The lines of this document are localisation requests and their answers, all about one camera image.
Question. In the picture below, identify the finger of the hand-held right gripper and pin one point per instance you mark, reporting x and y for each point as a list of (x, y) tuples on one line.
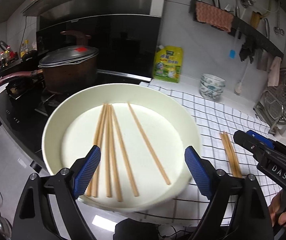
[(245, 140), (260, 137)]

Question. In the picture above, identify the grey pot lid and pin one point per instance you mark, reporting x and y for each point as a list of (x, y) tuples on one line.
[(68, 56)]

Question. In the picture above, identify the white black-grid cloth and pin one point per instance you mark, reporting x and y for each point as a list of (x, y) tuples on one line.
[(220, 110)]

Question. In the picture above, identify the single wooden chopstick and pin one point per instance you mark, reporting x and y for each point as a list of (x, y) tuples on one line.
[(227, 155), (231, 155)]

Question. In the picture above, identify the brown cooking pot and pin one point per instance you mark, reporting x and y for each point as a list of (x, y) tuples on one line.
[(68, 77)]

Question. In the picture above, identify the person's right hand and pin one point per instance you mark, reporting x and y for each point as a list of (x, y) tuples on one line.
[(282, 217)]

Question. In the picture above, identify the black wall rack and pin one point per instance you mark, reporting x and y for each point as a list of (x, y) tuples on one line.
[(265, 43)]

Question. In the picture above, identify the steel hanging utensil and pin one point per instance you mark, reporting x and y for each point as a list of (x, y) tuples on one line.
[(279, 28)]

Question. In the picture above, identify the blue wall hook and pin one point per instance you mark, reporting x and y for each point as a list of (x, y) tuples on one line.
[(232, 54)]

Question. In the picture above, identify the steel cleaver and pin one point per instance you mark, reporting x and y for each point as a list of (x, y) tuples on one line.
[(262, 61)]

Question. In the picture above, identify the black hanging rag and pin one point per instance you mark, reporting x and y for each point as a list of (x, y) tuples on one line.
[(247, 51)]

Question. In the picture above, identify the pink hanging towel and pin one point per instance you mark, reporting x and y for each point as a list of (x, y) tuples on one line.
[(274, 72)]

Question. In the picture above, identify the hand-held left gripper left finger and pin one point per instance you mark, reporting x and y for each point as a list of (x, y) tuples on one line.
[(88, 172)]

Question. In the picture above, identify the bunch of wooden chopsticks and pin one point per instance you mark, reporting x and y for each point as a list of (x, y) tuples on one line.
[(108, 155)]

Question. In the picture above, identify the dark sauce bottle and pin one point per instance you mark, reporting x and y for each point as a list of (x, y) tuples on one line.
[(2, 57)]

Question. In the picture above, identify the yellow seasoning pouch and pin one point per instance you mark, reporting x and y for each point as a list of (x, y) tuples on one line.
[(168, 65)]

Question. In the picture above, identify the yellow hanging tool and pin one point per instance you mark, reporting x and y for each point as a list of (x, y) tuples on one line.
[(256, 18)]

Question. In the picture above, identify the blue patterned ceramic bowl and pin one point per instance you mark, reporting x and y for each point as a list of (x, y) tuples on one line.
[(213, 80), (205, 89), (211, 96)]

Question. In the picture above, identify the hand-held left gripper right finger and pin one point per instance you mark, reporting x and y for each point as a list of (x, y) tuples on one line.
[(198, 172)]

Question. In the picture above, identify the steel lid rack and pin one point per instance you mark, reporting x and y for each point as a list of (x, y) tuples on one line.
[(259, 110)]

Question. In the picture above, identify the yellow oil bottle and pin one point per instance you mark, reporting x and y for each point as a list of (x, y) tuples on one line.
[(22, 50), (27, 45)]

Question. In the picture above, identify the black glass stove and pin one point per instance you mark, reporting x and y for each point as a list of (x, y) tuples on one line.
[(20, 130)]

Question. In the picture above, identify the cream plastic basin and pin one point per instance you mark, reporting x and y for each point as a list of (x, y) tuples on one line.
[(158, 120)]

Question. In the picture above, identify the orange wavy dishcloth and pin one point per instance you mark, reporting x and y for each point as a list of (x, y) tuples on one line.
[(214, 16)]

